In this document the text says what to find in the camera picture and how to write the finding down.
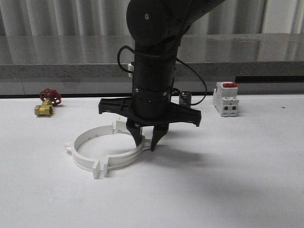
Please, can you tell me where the brass valve red handwheel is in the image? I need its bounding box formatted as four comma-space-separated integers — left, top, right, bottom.
34, 88, 62, 116

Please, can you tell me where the white circuit breaker red switch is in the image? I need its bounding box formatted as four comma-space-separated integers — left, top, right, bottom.
213, 82, 239, 117

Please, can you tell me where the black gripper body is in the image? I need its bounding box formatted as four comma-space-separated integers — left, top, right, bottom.
98, 82, 201, 127

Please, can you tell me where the grey pleated curtain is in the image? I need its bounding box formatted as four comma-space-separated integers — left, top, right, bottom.
0, 0, 304, 36

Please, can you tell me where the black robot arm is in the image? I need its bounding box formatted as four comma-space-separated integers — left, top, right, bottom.
99, 0, 220, 150

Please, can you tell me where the white half pipe clamp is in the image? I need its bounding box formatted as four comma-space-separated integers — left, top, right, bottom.
65, 123, 115, 179
100, 119, 151, 175

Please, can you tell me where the grey stone counter ledge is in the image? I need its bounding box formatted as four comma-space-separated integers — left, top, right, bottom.
0, 34, 304, 97

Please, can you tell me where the black cylindrical capacitor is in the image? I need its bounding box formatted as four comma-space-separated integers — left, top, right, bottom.
179, 91, 192, 108

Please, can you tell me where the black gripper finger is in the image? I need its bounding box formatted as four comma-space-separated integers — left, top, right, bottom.
151, 124, 169, 151
126, 120, 142, 146

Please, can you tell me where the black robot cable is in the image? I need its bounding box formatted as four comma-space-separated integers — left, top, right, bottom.
117, 45, 207, 107

